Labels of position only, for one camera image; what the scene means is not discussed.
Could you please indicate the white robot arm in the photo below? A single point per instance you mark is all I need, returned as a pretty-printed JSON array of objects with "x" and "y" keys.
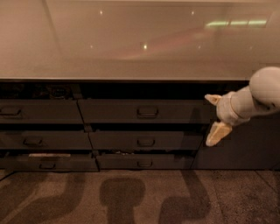
[{"x": 260, "y": 97}]

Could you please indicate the dark grey drawer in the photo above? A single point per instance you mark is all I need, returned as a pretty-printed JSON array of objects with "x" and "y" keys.
[
  {"x": 145, "y": 140},
  {"x": 44, "y": 140},
  {"x": 74, "y": 163},
  {"x": 144, "y": 162},
  {"x": 39, "y": 112},
  {"x": 145, "y": 111}
]

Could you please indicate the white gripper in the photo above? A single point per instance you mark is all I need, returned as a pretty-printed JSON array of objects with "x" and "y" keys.
[{"x": 225, "y": 108}]

